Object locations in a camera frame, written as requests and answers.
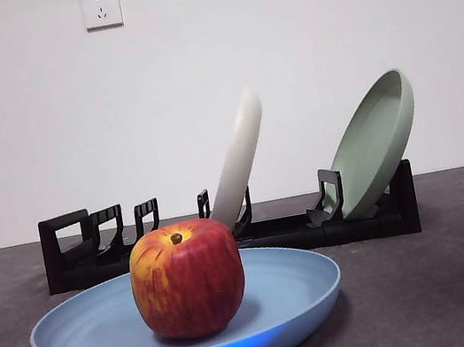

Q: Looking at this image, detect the red yellow apple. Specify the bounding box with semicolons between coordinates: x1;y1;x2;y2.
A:
121;211;255;347

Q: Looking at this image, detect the blue plate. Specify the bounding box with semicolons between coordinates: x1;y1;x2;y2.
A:
20;231;355;347

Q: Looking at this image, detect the white plate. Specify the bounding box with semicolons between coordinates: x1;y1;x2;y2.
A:
189;85;283;236

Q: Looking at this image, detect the green plate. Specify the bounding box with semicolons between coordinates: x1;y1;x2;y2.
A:
314;65;434;222

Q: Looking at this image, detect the black plate rack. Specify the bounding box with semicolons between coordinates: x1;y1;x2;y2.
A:
35;150;424;299

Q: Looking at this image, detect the white wall socket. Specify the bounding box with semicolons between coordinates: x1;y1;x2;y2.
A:
80;0;126;33

